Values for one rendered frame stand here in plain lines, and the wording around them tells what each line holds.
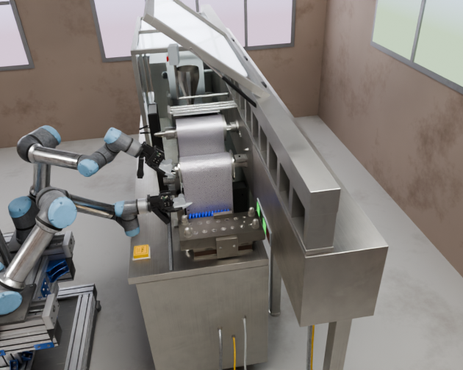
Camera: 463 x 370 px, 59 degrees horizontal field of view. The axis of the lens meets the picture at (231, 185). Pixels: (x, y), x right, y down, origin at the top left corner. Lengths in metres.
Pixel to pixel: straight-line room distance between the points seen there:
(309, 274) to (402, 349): 1.72
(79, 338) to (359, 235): 1.89
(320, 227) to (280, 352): 1.68
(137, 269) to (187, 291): 0.26
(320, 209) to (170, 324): 1.29
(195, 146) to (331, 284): 1.13
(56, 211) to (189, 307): 0.79
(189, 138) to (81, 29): 3.23
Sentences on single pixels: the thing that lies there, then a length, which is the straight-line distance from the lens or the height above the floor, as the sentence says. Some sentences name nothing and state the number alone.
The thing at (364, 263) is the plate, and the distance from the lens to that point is 1.28.
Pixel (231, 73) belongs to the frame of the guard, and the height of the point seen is 1.76.
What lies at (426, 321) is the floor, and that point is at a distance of 3.09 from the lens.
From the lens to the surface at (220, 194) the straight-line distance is 2.00.
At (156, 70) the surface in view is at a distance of 2.80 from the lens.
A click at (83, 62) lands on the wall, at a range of 5.22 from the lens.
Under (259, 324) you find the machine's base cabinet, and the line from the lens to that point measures 2.29.
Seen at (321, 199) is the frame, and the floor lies 1.63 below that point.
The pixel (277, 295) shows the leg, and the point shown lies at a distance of 2.76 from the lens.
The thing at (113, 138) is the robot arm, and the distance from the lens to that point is 1.88.
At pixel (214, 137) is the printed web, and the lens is 2.11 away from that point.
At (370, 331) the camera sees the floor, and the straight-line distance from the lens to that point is 2.92.
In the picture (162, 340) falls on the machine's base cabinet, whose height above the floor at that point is 0.44.
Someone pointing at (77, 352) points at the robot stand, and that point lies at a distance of 2.65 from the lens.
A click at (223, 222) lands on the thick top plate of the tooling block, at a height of 1.03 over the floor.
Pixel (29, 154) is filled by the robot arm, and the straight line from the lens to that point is 2.08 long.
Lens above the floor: 2.24
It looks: 32 degrees down
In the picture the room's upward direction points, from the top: 3 degrees counter-clockwise
